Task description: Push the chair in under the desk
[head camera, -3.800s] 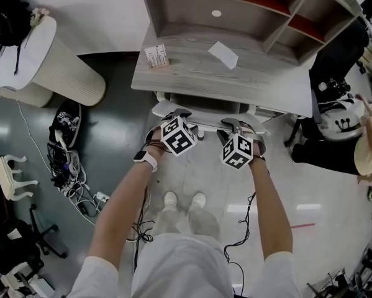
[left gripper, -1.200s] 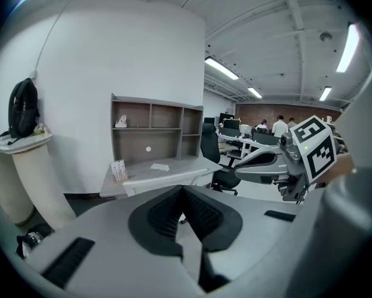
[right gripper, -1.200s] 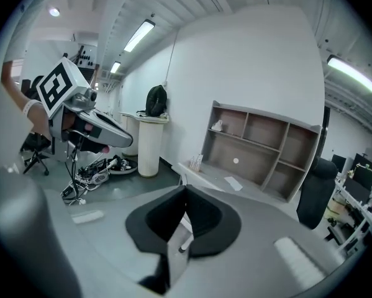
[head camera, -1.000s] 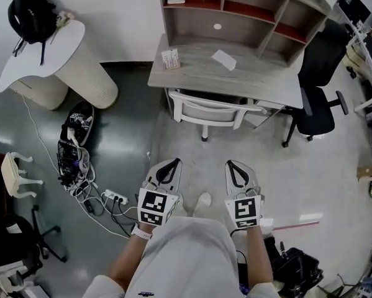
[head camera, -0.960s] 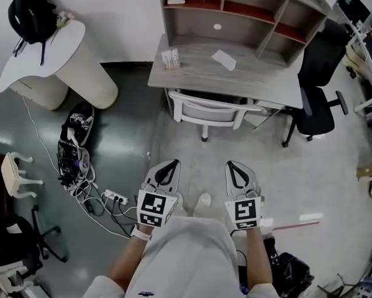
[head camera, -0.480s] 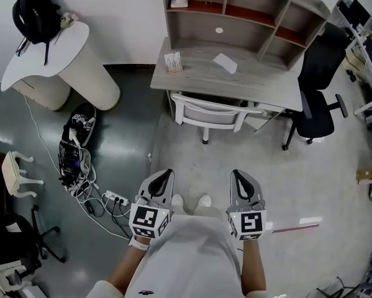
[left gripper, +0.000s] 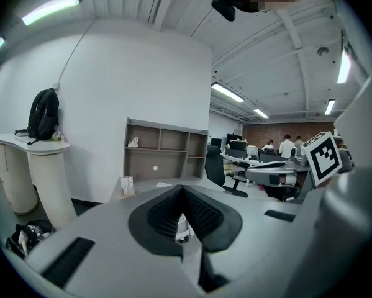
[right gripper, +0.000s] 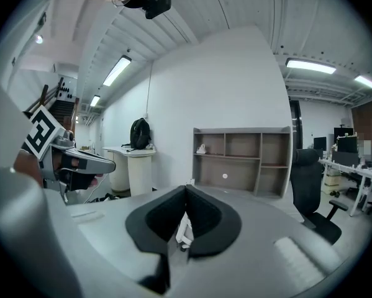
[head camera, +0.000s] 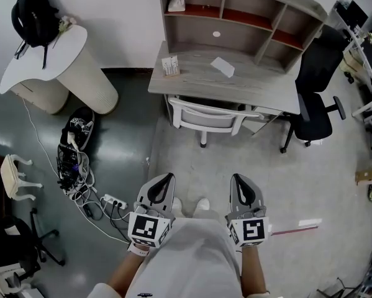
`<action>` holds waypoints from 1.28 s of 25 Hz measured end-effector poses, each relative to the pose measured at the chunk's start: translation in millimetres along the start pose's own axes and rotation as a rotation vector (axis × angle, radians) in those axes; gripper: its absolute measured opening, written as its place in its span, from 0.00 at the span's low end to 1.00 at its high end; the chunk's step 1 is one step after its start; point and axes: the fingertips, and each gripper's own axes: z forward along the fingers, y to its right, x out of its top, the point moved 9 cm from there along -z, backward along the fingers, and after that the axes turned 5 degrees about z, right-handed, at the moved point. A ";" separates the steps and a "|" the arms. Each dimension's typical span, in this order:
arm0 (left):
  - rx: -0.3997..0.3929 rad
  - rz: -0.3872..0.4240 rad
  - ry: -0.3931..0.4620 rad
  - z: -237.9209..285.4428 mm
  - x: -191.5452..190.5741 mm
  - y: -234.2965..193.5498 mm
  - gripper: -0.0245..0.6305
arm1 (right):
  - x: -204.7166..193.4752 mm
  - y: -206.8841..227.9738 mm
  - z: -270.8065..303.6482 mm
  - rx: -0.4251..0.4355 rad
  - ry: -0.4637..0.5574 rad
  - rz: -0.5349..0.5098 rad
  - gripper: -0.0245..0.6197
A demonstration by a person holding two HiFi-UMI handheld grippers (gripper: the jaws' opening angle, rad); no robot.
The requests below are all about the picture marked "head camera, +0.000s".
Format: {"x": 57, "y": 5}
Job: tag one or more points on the cream ornate stool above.
{"x": 8, "y": 175}

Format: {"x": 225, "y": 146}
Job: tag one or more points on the grey wooden desk with shelves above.
{"x": 204, "y": 79}

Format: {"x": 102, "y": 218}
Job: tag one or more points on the person's white shirt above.
{"x": 192, "y": 259}

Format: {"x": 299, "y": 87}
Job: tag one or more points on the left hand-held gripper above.
{"x": 146, "y": 230}

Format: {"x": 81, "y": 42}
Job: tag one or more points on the black tripod stand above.
{"x": 341, "y": 289}

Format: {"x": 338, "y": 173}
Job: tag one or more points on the white power strip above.
{"x": 115, "y": 201}

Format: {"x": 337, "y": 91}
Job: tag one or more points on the black power adapter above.
{"x": 88, "y": 210}

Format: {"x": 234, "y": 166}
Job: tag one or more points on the person's right white shoe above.
{"x": 202, "y": 204}

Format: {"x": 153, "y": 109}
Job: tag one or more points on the person's white shoe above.
{"x": 177, "y": 204}
{"x": 202, "y": 204}

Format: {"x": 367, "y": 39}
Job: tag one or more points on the person's left forearm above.
{"x": 126, "y": 272}

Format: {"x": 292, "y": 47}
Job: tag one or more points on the white curved side table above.
{"x": 86, "y": 79}

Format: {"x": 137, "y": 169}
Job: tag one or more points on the black oval tray with electronics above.
{"x": 78, "y": 129}

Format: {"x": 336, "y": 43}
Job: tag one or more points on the white armchair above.
{"x": 207, "y": 120}

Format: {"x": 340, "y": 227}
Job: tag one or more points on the white paper sheet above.
{"x": 223, "y": 67}

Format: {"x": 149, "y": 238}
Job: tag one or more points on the white office desk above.
{"x": 365, "y": 107}

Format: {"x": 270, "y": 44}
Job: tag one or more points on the pale flower bunch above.
{"x": 67, "y": 24}

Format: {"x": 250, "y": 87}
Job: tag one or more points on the cardboard box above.
{"x": 370, "y": 175}

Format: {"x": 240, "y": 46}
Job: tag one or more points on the white wrist watch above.
{"x": 139, "y": 251}

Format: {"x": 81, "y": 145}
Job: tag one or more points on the white tissue box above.
{"x": 176, "y": 5}

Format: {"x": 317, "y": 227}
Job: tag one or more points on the black office chair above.
{"x": 8, "y": 247}
{"x": 319, "y": 67}

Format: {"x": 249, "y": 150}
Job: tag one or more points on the person's right forearm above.
{"x": 252, "y": 269}

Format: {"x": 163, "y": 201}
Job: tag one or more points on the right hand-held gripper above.
{"x": 251, "y": 230}

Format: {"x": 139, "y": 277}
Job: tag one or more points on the red tape strip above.
{"x": 292, "y": 230}

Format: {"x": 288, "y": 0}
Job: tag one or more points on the person's left white shoe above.
{"x": 177, "y": 204}

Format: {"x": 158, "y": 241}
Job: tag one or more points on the black backpack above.
{"x": 33, "y": 17}

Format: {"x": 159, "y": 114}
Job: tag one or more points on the white workbench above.
{"x": 2, "y": 269}

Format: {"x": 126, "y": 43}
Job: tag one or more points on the black computer monitor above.
{"x": 356, "y": 12}

